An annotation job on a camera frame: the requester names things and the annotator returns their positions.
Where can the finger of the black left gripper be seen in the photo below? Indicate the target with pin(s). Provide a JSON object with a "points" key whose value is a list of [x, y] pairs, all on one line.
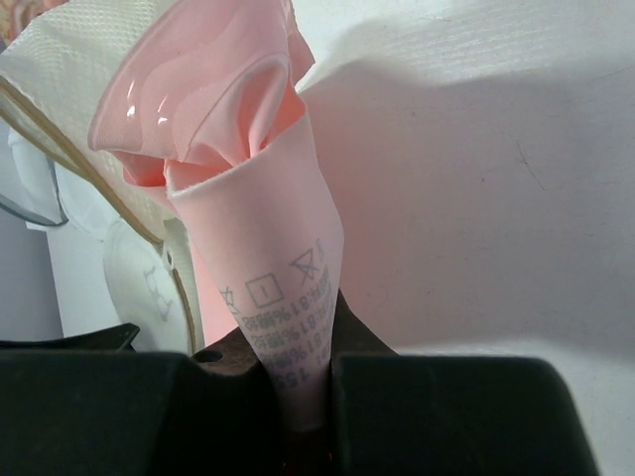
{"points": [[117, 338]]}

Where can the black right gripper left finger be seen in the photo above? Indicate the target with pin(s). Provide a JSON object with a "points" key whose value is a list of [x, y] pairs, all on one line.
{"points": [[71, 410]]}

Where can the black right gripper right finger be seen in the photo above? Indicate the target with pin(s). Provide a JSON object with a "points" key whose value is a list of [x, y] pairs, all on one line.
{"points": [[445, 415]]}

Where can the pink bra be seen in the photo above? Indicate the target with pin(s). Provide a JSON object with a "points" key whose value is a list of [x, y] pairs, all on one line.
{"points": [[204, 115]]}

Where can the tan-trimmed white laundry bag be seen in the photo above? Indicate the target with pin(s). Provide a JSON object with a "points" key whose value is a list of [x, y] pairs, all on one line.
{"points": [[52, 76]]}

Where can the grey-trimmed white laundry bag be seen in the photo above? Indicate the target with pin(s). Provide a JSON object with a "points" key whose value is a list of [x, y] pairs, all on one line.
{"points": [[29, 187]]}

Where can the floral orange laundry bag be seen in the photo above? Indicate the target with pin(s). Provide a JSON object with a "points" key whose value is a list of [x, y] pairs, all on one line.
{"points": [[16, 15]]}

